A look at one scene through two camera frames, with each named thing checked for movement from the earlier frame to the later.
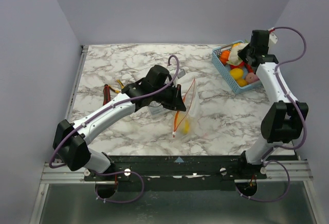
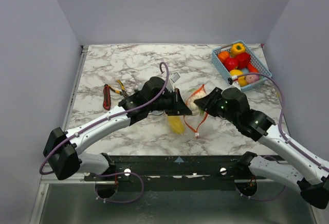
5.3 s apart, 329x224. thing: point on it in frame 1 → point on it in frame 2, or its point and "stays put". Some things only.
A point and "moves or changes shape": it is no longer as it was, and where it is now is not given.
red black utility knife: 106,94 stays put
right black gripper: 247,53 → 214,101
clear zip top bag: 187,123 moves or changes shape
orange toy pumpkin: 224,56 stays put
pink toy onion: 251,77 stays put
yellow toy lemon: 186,126 → 176,124
